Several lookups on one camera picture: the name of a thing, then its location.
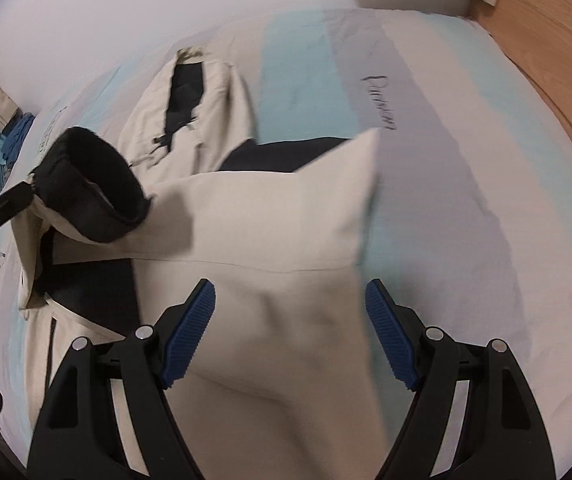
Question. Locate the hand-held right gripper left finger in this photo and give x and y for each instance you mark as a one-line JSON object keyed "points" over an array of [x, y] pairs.
{"points": [[191, 335]]}

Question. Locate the cream jacket with black lining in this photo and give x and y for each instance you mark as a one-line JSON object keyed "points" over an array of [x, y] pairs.
{"points": [[276, 220]]}

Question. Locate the bed with striped sheet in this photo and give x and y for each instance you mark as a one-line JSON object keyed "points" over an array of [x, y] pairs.
{"points": [[441, 185]]}

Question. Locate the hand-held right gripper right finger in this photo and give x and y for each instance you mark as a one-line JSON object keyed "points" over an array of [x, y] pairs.
{"points": [[391, 335]]}

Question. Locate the blue cloth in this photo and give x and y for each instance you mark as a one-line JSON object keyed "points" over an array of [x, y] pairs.
{"points": [[18, 135]]}

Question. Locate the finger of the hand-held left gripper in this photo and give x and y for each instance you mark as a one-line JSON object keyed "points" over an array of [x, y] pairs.
{"points": [[1, 205]]}

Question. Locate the light wooden panel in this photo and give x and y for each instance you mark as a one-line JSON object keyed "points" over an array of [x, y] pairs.
{"points": [[556, 60]]}

